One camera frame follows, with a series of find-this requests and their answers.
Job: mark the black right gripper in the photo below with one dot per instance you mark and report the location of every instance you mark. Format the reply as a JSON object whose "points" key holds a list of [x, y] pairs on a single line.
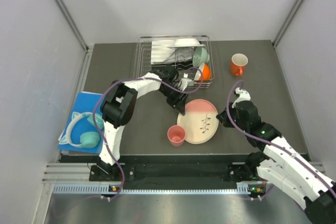
{"points": [[223, 118]]}

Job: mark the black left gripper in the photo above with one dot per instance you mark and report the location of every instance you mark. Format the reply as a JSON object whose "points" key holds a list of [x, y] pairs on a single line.
{"points": [[181, 107]]}

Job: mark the pink white floral plate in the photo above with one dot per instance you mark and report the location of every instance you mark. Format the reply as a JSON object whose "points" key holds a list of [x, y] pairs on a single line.
{"points": [[199, 121]]}

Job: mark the pink plastic cup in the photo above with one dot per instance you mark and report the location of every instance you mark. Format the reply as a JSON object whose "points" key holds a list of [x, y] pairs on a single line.
{"points": [[176, 135]]}

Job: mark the white orange bowl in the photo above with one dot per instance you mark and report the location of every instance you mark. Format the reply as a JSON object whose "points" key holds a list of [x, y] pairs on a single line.
{"points": [[205, 73]]}

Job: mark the chrome wire dish rack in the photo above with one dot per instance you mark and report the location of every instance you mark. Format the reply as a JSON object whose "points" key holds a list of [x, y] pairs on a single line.
{"points": [[185, 69]]}

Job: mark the mint green ceramic bowl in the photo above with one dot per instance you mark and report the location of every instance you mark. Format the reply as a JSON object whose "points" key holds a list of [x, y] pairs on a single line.
{"points": [[200, 56]]}

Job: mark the orange ceramic mug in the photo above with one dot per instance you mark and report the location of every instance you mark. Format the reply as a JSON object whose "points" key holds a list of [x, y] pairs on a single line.
{"points": [[238, 64]]}

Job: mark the white fluted plate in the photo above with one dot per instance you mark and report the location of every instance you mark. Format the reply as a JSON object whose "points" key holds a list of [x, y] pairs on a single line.
{"points": [[186, 42]]}

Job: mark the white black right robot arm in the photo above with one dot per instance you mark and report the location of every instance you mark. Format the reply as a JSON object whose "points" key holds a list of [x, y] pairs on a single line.
{"points": [[278, 162]]}

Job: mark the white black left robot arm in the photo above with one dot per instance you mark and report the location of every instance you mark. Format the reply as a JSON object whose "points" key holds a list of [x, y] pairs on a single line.
{"points": [[118, 106]]}

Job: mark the white paper manual booklet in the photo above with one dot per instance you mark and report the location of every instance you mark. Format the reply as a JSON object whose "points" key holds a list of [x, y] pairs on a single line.
{"points": [[163, 52]]}

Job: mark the blue white headphone box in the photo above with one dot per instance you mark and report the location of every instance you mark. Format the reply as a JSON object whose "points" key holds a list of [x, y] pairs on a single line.
{"points": [[80, 133]]}

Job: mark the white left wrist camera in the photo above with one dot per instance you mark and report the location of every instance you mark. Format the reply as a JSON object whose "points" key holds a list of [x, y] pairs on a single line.
{"points": [[184, 83]]}

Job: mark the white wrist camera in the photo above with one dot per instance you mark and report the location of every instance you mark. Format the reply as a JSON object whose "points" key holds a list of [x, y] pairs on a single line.
{"points": [[184, 83], [241, 95]]}

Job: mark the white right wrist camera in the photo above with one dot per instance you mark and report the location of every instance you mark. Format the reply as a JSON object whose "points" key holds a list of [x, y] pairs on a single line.
{"points": [[241, 95]]}

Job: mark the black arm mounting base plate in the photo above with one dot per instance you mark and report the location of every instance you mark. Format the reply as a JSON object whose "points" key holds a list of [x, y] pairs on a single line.
{"points": [[181, 172]]}

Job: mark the aluminium frame rail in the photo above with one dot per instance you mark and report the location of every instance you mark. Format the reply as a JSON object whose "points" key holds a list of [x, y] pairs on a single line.
{"points": [[57, 173]]}

